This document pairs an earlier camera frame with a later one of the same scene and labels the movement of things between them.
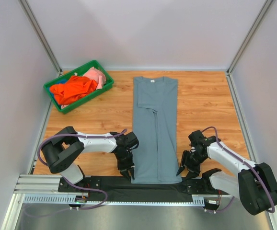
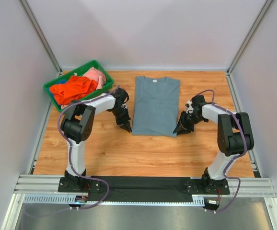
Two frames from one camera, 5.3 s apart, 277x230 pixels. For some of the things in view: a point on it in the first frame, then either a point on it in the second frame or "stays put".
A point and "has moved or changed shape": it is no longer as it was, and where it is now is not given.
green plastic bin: [81, 69] stays put
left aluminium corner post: [26, 8] stays put
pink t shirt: [94, 74] stays put
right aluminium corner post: [248, 38] stays put
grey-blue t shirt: [155, 157] has moved or changed shape
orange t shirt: [72, 91] stays put
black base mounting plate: [140, 188] stays put
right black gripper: [189, 163] -> [185, 120]
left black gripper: [126, 166] -> [123, 121]
